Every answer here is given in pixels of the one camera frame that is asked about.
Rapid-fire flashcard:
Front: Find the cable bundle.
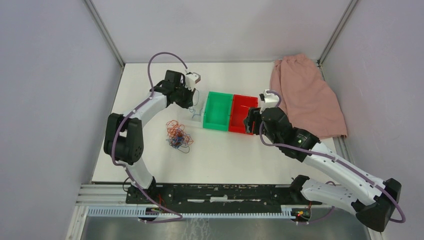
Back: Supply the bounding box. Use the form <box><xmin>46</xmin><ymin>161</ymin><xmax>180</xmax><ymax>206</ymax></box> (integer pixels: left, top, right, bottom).
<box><xmin>165</xmin><ymin>119</ymin><xmax>195</xmax><ymax>155</ymax></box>

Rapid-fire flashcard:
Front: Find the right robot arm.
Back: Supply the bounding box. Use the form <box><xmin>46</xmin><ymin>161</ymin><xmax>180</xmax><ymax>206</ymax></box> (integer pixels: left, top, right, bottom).
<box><xmin>243</xmin><ymin>107</ymin><xmax>406</xmax><ymax>233</ymax></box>

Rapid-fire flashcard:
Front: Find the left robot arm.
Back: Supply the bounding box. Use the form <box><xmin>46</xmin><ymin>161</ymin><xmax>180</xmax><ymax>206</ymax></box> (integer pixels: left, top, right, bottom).
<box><xmin>103</xmin><ymin>70</ymin><xmax>201</xmax><ymax>204</ymax></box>

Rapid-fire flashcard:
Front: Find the clear plastic bin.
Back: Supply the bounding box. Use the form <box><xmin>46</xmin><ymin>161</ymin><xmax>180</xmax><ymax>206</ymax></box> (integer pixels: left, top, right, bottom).
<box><xmin>187</xmin><ymin>89</ymin><xmax>208</xmax><ymax>122</ymax></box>

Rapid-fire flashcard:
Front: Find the red plastic bin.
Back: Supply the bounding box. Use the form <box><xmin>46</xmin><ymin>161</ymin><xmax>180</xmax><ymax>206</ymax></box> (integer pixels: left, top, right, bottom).
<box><xmin>228</xmin><ymin>94</ymin><xmax>258</xmax><ymax>135</ymax></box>

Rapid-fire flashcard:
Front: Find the green plastic bin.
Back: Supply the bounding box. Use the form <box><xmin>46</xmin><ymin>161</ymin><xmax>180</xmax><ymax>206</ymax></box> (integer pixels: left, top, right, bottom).
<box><xmin>202</xmin><ymin>91</ymin><xmax>234</xmax><ymax>132</ymax></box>

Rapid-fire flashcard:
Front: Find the pink cloth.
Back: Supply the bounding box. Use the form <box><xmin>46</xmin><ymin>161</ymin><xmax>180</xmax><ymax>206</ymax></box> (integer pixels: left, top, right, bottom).
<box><xmin>269</xmin><ymin>53</ymin><xmax>348</xmax><ymax>139</ymax></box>

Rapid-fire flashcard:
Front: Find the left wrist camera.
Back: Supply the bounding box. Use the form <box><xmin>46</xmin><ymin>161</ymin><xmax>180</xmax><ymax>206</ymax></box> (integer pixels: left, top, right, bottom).
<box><xmin>185</xmin><ymin>71</ymin><xmax>201</xmax><ymax>91</ymax></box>

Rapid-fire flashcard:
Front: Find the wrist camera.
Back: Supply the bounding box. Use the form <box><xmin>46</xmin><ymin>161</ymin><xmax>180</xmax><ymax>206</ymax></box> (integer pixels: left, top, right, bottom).
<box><xmin>259</xmin><ymin>89</ymin><xmax>282</xmax><ymax>114</ymax></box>
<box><xmin>185</xmin><ymin>71</ymin><xmax>201</xmax><ymax>91</ymax></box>

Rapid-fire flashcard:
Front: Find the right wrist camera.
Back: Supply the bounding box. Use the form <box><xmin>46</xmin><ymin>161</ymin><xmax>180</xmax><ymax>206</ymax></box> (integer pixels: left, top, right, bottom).
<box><xmin>259</xmin><ymin>89</ymin><xmax>282</xmax><ymax>114</ymax></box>

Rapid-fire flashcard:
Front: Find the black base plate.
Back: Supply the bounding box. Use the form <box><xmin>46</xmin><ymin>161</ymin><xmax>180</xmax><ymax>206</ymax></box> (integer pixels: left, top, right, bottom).
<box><xmin>125</xmin><ymin>183</ymin><xmax>320</xmax><ymax>214</ymax></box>

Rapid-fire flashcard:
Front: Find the white slotted cable duct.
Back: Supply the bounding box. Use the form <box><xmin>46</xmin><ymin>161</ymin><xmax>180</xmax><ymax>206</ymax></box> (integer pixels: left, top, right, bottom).
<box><xmin>87</xmin><ymin>206</ymin><xmax>295</xmax><ymax>220</ymax></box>

